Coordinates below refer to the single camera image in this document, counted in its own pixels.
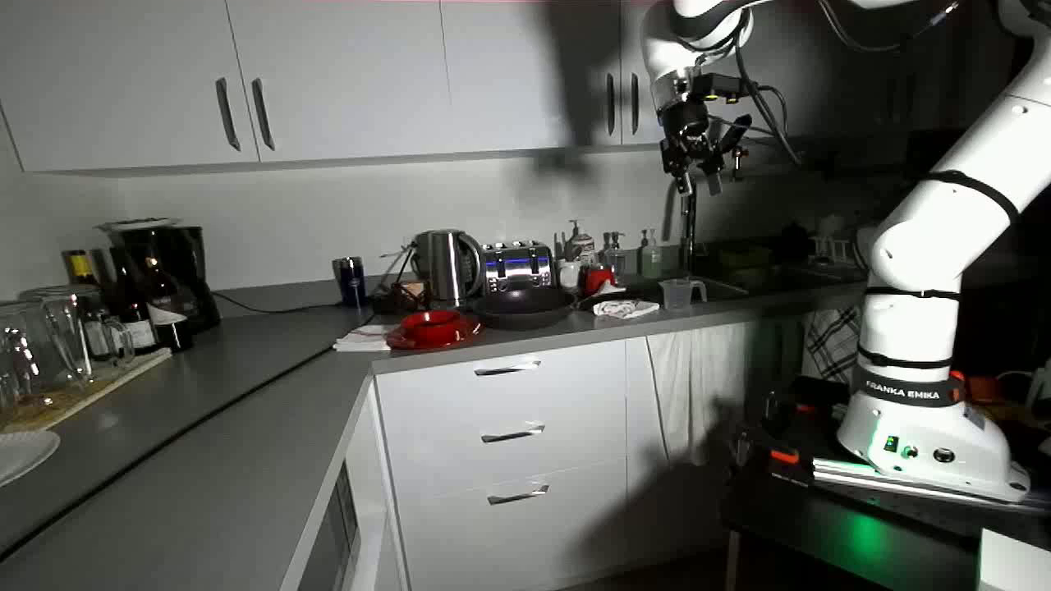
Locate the black coffee maker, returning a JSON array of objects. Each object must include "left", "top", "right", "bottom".
[{"left": 96, "top": 213, "right": 224, "bottom": 339}]

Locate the chrome four-slot toaster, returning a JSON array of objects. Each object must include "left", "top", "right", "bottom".
[{"left": 481, "top": 240, "right": 558, "bottom": 294}]

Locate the dark frying pan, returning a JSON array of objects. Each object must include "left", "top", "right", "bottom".
[{"left": 477, "top": 279, "right": 582, "bottom": 332}]

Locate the yellow-capped dark bottle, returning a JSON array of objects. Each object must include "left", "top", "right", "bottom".
[{"left": 61, "top": 246, "right": 117, "bottom": 365}]

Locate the white patterned cloth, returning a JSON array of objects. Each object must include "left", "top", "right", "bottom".
[{"left": 587, "top": 294, "right": 663, "bottom": 326}]

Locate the white napkin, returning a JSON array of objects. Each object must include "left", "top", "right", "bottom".
[{"left": 328, "top": 322, "right": 394, "bottom": 358}]

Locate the black red-lit controller box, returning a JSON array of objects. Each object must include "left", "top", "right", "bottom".
[{"left": 762, "top": 375, "right": 854, "bottom": 478}]

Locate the clear soap bottle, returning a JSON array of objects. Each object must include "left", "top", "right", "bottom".
[{"left": 636, "top": 228, "right": 666, "bottom": 282}]

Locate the red bowl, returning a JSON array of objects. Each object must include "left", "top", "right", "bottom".
[{"left": 383, "top": 304, "right": 486, "bottom": 353}]

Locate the white plate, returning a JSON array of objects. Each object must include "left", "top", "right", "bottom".
[{"left": 0, "top": 427, "right": 64, "bottom": 492}]

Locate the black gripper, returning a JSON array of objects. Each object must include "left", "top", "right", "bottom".
[{"left": 654, "top": 95, "right": 758, "bottom": 200}]

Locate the grey cup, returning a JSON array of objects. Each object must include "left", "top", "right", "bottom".
[{"left": 657, "top": 277, "right": 714, "bottom": 312}]

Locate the steel electric kettle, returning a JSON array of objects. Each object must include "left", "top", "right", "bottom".
[{"left": 409, "top": 228, "right": 486, "bottom": 312}]

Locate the dark wine bottle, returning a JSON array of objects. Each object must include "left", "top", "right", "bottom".
[{"left": 104, "top": 242, "right": 165, "bottom": 353}]

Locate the white box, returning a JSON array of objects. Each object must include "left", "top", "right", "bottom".
[{"left": 975, "top": 525, "right": 1051, "bottom": 591}]

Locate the grey kitchen faucet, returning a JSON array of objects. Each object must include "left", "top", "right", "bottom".
[{"left": 662, "top": 176, "right": 706, "bottom": 279}]

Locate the white deep drawer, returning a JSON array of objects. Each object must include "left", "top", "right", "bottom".
[{"left": 387, "top": 467, "right": 643, "bottom": 591}]

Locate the white dish rack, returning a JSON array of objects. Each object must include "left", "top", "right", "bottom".
[{"left": 815, "top": 209, "right": 882, "bottom": 271}]

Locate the dark spoon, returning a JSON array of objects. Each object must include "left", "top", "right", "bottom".
[{"left": 558, "top": 218, "right": 584, "bottom": 267}]

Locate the white drawer holding red tray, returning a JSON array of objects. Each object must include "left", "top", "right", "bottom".
[{"left": 375, "top": 339, "right": 631, "bottom": 425}]

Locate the white shallow drawer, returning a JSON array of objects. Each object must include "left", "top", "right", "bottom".
[{"left": 380, "top": 404, "right": 633, "bottom": 485}]

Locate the black power cord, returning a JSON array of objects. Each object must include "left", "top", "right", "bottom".
[{"left": 209, "top": 287, "right": 380, "bottom": 322}]

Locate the grey cabinet door handle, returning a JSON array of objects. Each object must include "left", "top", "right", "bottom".
[
  {"left": 624, "top": 70, "right": 643, "bottom": 140},
  {"left": 251, "top": 74, "right": 279, "bottom": 153},
  {"left": 215, "top": 74, "right": 248, "bottom": 153},
  {"left": 601, "top": 70, "right": 621, "bottom": 140}
]

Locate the black robot table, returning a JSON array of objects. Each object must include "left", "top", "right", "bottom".
[{"left": 721, "top": 375, "right": 1051, "bottom": 591}]

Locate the checkered dish towel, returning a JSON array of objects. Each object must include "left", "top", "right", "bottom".
[{"left": 802, "top": 298, "right": 868, "bottom": 387}]

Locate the black robot wrist cable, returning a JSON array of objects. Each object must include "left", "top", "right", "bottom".
[{"left": 734, "top": 47, "right": 809, "bottom": 171}]

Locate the white upper kitchen cabinet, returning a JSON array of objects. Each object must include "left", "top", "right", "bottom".
[{"left": 0, "top": 0, "right": 685, "bottom": 176}]

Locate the white ceramic mug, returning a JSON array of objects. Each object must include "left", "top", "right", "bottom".
[{"left": 552, "top": 257, "right": 587, "bottom": 294}]

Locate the clear drinking glass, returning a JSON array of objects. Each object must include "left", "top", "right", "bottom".
[
  {"left": 0, "top": 298, "right": 47, "bottom": 415},
  {"left": 19, "top": 287, "right": 100, "bottom": 387}
]

